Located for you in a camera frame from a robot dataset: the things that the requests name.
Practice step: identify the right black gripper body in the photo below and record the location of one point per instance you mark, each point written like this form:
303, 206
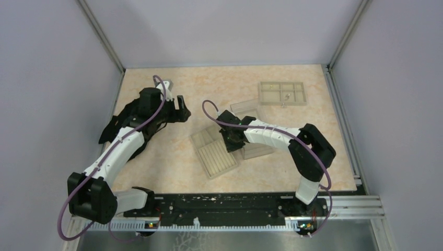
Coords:
231, 144

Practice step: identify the beige compartment tray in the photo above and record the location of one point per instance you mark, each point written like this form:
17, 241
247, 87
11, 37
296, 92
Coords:
273, 94

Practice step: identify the white slotted cable duct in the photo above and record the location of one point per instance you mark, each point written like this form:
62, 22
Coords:
148, 226

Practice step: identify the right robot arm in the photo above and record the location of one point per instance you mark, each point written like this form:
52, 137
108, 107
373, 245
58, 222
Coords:
309, 149

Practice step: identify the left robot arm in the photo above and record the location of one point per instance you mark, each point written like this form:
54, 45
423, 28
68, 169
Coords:
89, 193

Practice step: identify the black cloth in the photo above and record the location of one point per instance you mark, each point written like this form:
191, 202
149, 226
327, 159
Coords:
135, 114

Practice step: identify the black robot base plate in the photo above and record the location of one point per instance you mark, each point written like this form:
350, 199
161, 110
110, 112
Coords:
228, 209

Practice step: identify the beige slotted ring tray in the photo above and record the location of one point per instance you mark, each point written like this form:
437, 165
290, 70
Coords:
211, 150

